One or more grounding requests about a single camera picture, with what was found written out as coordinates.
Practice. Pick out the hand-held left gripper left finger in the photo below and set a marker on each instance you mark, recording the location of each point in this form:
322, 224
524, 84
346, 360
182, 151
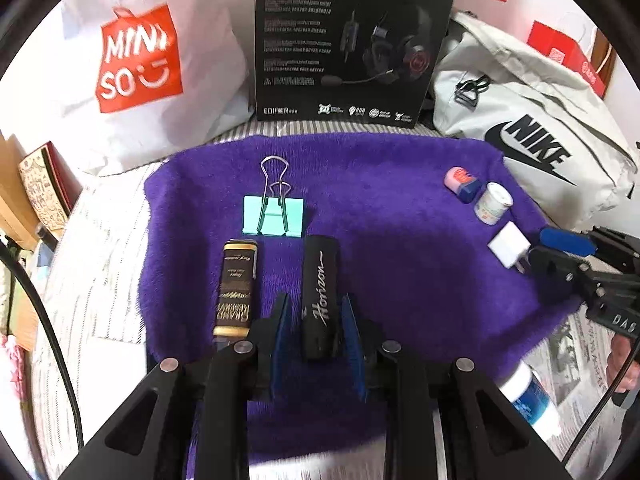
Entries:
280, 340

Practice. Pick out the wooden rack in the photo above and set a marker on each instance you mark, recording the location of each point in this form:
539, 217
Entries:
12, 200

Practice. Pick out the black headset box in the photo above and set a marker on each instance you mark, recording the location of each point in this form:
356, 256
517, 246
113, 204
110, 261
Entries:
300, 60

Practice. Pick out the white plastic bag orange logo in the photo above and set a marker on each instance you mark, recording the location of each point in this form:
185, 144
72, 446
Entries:
200, 85

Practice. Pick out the small blue and pink jar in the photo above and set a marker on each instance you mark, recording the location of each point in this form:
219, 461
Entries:
460, 180

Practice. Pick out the grey waist bag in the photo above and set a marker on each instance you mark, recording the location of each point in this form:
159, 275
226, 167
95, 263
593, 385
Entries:
525, 90

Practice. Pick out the pink cloth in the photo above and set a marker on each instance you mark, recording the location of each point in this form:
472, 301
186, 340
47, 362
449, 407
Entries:
10, 355

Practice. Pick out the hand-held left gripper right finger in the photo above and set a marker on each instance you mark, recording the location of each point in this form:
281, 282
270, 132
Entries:
352, 350

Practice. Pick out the white bottle blue label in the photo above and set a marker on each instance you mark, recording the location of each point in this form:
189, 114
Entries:
530, 400

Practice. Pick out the black and gold tube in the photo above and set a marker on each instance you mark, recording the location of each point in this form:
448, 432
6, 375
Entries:
235, 290

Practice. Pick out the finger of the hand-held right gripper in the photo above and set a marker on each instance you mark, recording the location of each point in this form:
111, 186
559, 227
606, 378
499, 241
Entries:
555, 262
567, 241

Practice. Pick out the white charger plug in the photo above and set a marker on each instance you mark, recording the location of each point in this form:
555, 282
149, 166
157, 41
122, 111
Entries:
507, 245

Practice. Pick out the patterned book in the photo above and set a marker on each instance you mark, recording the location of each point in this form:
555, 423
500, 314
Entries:
45, 185

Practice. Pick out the black tube white script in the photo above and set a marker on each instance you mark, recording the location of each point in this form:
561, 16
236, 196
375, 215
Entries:
320, 285

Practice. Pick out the newspaper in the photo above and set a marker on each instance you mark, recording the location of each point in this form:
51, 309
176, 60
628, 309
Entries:
565, 345

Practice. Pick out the green binder clip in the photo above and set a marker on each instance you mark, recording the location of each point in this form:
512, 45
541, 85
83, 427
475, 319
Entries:
272, 220

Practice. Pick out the purple towel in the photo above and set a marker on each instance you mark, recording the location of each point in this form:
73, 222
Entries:
400, 210

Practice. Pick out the person's right hand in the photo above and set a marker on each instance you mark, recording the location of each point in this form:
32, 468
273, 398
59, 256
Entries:
622, 360

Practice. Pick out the small white bottle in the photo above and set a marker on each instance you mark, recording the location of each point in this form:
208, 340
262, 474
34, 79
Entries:
492, 205

